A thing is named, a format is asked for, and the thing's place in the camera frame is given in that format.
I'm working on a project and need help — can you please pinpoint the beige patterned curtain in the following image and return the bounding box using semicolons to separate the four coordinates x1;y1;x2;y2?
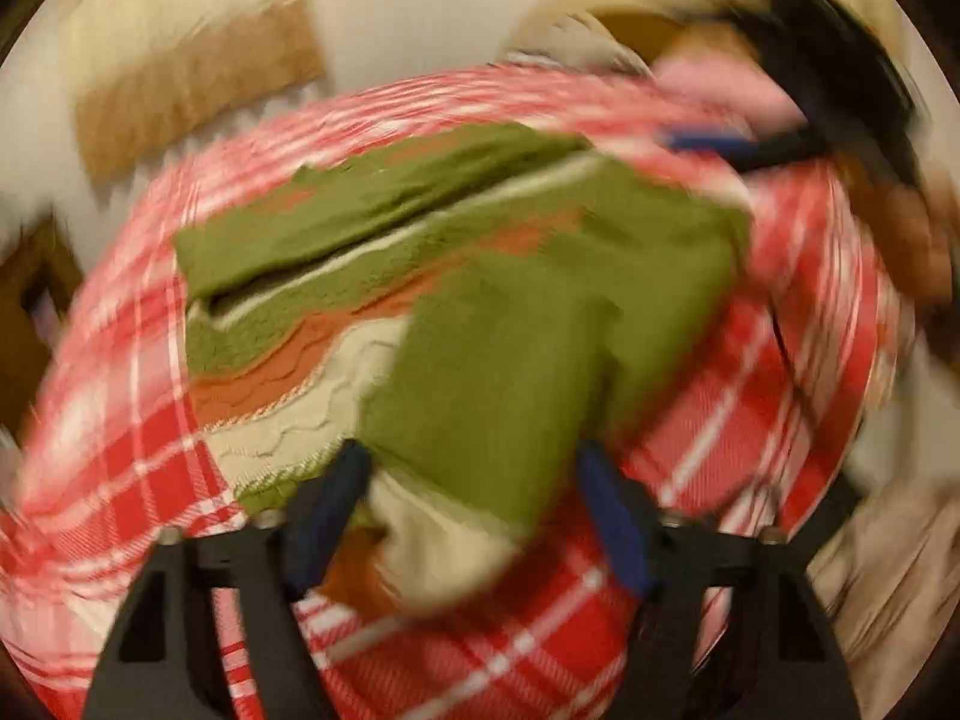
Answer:
64;0;331;181

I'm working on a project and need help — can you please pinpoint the brown wooden desk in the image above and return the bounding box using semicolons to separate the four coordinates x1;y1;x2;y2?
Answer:
0;214;83;421

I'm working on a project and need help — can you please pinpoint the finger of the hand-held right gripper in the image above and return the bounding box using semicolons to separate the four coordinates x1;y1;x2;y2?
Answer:
660;127;833;173

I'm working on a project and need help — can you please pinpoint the striped pillow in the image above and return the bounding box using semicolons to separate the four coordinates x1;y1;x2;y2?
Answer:
502;15;653;80

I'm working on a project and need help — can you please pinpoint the beige wooden headboard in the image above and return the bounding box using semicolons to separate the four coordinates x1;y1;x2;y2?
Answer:
510;0;758;72

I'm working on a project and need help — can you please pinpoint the pink cloth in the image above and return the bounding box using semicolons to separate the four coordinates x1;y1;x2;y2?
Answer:
656;56;807;132

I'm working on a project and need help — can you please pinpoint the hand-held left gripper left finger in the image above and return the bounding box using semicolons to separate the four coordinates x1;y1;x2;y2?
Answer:
81;439;374;720

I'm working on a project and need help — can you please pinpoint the red plaid bed sheet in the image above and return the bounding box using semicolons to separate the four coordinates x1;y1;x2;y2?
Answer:
0;64;916;720

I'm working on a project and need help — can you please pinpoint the person's right forearm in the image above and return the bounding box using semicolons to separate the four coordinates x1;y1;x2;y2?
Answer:
840;154;957;308

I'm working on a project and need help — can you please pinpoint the green orange cream striped sweater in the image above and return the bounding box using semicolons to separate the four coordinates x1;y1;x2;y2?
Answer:
174;122;755;616

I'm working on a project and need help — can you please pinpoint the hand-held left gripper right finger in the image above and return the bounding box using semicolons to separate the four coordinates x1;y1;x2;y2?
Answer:
574;441;860;720

